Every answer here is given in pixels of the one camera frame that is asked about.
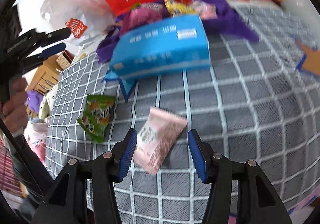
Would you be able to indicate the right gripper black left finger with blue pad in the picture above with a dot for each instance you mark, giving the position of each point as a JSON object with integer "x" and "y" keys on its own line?
{"x": 65, "y": 202}

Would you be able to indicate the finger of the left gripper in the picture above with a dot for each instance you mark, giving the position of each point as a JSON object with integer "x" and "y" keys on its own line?
{"x": 35, "y": 39}
{"x": 34, "y": 61}

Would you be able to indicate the green snack packet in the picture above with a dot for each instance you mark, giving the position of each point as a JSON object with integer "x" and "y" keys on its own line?
{"x": 96, "y": 116}

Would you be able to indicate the pink snack packet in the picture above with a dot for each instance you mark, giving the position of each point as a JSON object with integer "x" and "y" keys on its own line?
{"x": 206, "y": 11}
{"x": 156, "y": 138}

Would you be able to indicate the magenta snack packet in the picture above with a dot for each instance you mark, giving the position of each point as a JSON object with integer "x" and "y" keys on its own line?
{"x": 146, "y": 13}

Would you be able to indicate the yellow snack packet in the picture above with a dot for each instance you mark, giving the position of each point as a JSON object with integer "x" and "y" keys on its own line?
{"x": 176, "y": 8}

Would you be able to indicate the person's left hand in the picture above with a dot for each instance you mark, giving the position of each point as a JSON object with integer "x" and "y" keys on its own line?
{"x": 14, "y": 110}

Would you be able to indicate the wooden furniture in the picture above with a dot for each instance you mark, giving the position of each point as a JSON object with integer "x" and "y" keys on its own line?
{"x": 47, "y": 75}

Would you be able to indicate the white plush toy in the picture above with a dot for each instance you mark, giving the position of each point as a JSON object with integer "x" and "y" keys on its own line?
{"x": 47, "y": 104}

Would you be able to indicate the white plastic Miniso bag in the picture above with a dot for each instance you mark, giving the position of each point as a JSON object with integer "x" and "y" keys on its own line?
{"x": 87, "y": 19}

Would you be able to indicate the grey checked bedsheet with stars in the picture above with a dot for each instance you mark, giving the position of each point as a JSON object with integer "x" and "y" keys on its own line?
{"x": 251, "y": 103}

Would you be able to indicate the blue tissue pack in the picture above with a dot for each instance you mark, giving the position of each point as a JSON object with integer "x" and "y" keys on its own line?
{"x": 169, "y": 45}

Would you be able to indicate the purple cloth storage bin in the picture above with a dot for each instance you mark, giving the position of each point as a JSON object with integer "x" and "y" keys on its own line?
{"x": 228, "y": 22}

